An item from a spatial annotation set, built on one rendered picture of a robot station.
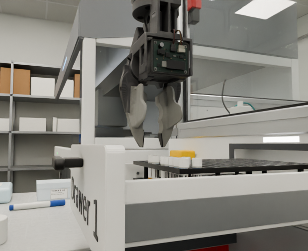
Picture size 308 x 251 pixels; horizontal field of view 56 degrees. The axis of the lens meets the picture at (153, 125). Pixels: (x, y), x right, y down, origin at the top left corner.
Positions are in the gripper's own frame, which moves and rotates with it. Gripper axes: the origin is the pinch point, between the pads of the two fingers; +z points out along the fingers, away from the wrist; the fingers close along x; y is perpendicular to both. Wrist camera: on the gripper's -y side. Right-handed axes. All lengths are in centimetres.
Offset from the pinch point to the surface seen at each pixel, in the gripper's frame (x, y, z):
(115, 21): 13, -77, -52
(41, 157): -13, -416, 21
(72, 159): -12.1, 4.3, 2.8
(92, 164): -10.7, 10.9, 3.0
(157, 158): 0.1, 2.6, 3.0
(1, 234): -21.5, -13.9, 16.1
